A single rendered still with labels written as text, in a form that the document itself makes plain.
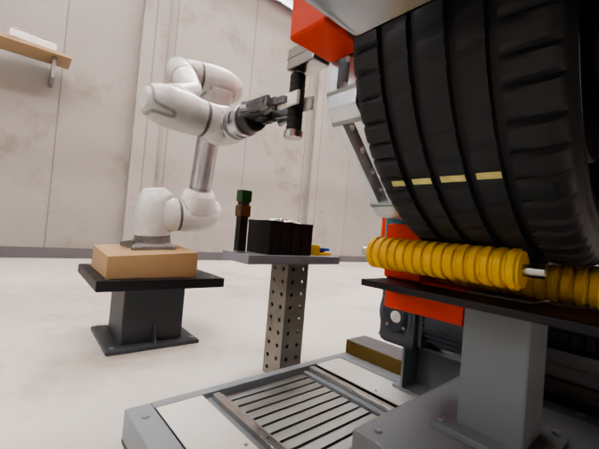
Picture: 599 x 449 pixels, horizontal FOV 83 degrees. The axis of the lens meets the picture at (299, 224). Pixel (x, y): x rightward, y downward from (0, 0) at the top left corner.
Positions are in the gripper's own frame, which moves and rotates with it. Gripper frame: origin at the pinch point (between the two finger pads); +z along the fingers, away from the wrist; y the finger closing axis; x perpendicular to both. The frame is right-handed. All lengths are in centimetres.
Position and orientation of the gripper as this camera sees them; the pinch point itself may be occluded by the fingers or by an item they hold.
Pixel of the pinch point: (296, 102)
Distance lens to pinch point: 82.3
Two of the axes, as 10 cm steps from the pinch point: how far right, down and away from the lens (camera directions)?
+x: 0.9, -10.0, 0.2
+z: 6.6, 0.4, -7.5
